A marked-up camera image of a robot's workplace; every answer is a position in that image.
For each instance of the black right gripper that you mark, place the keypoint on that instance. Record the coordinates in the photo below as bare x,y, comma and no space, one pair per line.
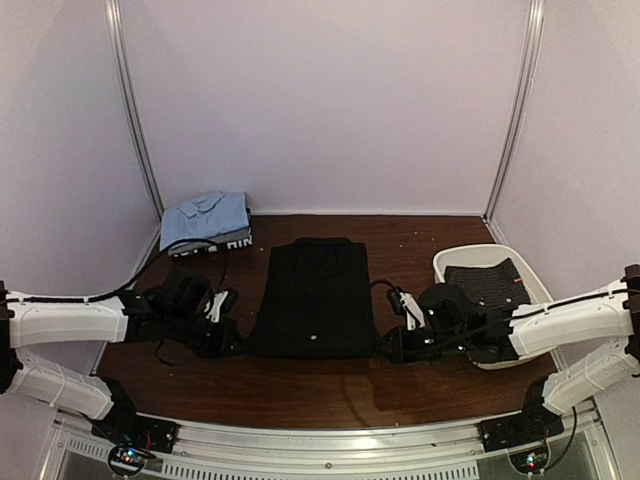
401,348

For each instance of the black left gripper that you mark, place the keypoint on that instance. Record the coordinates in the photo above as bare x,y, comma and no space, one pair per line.
221,347

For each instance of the black long sleeve shirt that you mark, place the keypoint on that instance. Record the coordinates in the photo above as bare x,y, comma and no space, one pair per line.
317,303

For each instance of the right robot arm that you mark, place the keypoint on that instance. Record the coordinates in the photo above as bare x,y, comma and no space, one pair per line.
610,314

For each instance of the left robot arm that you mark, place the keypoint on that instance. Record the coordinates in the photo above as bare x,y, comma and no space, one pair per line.
29,320

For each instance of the dark pinstriped folded shirt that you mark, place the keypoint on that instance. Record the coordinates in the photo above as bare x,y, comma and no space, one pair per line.
497,288

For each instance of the white plastic laundry basket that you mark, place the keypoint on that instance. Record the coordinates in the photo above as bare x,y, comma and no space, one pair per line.
486,255

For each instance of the black white patterned folded shirt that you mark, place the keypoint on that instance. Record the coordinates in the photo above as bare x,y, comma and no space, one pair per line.
202,248

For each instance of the light blue folded shirt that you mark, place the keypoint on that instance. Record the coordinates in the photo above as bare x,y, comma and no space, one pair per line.
204,217

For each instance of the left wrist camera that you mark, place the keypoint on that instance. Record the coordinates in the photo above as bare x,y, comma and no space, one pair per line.
186,293

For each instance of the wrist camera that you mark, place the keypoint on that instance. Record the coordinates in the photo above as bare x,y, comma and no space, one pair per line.
186,293
441,308

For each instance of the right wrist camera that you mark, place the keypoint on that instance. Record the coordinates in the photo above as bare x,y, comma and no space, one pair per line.
441,308

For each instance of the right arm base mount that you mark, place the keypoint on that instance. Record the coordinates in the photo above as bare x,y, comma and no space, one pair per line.
534,423

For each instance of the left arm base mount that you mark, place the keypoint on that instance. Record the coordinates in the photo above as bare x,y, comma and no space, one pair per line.
124,426

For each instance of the aluminium frame post right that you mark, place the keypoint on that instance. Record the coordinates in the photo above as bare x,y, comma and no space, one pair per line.
528,65

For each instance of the aluminium frame post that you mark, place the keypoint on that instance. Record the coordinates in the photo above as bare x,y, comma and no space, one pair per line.
528,65
132,114

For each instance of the aluminium frame post left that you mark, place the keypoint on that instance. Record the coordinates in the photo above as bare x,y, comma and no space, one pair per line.
132,114

